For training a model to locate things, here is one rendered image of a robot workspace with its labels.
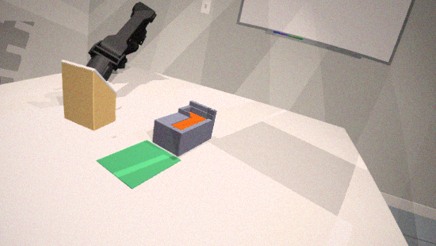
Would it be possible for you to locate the orange l-shaped part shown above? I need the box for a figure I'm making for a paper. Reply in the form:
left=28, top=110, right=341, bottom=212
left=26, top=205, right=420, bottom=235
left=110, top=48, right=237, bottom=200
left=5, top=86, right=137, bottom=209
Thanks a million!
left=172, top=112, right=206, bottom=130

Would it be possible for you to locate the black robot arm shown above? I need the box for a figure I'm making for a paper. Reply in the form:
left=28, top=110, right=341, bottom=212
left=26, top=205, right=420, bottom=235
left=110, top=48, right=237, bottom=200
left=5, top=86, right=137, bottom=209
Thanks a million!
left=86, top=2, right=157, bottom=82

